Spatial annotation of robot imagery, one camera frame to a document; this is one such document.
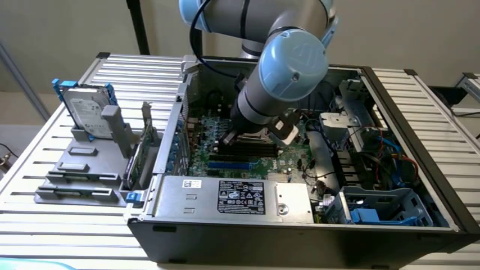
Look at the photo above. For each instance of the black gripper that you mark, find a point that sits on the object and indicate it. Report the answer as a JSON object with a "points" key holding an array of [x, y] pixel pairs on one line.
{"points": [[236, 134]]}

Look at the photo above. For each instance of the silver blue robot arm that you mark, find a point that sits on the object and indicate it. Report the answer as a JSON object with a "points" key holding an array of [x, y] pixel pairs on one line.
{"points": [[284, 73]]}

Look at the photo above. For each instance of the silver CPU socket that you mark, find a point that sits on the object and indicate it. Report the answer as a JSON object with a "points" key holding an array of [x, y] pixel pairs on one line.
{"points": [[254, 137]]}

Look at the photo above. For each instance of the black RAM slot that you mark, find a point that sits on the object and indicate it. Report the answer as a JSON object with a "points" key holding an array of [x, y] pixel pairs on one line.
{"points": [[246, 148], [245, 153]]}

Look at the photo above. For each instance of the blue expansion slot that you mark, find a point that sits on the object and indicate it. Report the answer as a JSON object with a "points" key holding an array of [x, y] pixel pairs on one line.
{"points": [[229, 166]]}

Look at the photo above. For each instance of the green motherboard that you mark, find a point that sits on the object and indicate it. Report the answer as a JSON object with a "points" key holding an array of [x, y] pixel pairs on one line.
{"points": [[209, 132]]}

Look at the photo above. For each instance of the silver chipset heatsink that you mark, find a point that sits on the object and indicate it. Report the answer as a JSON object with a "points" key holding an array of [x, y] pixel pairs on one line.
{"points": [[278, 177]]}

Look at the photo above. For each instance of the silver power supply unit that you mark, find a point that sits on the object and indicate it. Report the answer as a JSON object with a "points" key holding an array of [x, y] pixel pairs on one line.
{"points": [[232, 198]]}

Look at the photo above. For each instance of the green graphics card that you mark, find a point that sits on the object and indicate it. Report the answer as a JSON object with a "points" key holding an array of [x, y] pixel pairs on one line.
{"points": [[140, 157]]}

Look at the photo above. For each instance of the silver metal drive cage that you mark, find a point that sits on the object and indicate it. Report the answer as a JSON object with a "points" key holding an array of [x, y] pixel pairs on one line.
{"points": [[352, 112]]}

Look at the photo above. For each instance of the blue case latch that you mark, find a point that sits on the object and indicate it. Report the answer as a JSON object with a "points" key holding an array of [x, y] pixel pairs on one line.
{"points": [[133, 197]]}

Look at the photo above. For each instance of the silver hard disk drive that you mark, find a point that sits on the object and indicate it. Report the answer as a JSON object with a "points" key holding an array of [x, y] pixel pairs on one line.
{"points": [[86, 112]]}

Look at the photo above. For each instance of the black open PC case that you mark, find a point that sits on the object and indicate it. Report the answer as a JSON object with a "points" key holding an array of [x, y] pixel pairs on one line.
{"points": [[292, 242]]}

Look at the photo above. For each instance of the grey parts rack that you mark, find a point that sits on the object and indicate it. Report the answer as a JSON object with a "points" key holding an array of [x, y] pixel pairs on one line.
{"points": [[89, 174]]}

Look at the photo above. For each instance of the blue plastic disk bay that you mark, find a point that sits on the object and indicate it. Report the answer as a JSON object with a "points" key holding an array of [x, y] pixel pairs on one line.
{"points": [[385, 205]]}

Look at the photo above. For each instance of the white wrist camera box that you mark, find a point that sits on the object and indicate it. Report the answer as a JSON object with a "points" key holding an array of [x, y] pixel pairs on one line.
{"points": [[286, 132]]}

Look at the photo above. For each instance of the blue disk carrier bracket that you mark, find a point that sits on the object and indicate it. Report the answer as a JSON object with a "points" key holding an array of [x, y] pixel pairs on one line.
{"points": [[85, 92]]}

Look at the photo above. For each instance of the black vertical post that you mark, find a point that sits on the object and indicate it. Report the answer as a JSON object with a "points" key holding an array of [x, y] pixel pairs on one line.
{"points": [[140, 26]]}

